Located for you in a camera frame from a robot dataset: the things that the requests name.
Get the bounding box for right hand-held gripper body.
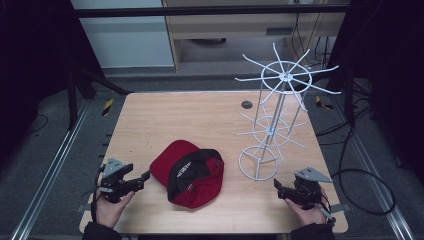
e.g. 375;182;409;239
289;166;334;211

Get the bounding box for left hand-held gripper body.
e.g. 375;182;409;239
98;156;136;204

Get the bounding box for red baseball cap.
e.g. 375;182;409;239
149;139;225;210

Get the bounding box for white wire hat rack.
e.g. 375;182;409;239
234;42;342;183

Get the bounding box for person's right hand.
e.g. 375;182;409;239
284;187;330;227

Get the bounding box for person's left hand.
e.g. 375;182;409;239
94;190;136;230

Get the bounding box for yellow black striped marker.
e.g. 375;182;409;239
101;98;115;117
314;95;335;111

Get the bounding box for black metal stand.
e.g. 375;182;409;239
65;62;135;132

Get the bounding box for white cabinet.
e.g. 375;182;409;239
70;0;175;70

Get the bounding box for dark curtain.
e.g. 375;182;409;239
328;0;424;184
0;0;105;168

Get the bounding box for light wooden desk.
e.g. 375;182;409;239
161;0;351;73

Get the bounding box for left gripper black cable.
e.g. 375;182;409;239
89;165;106;224

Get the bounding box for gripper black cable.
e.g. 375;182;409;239
318;192;338;228
89;165;106;224

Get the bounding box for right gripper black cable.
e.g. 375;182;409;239
318;192;338;228

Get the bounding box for grey metal table bracket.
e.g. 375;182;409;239
329;202;353;214
75;202;93;214

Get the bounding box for aluminium floor rail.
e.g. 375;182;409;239
11;99;93;240
332;95;416;240

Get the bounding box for long black floor cable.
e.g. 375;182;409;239
314;78;398;217

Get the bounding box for black horizontal frame bar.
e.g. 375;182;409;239
73;4;351;19

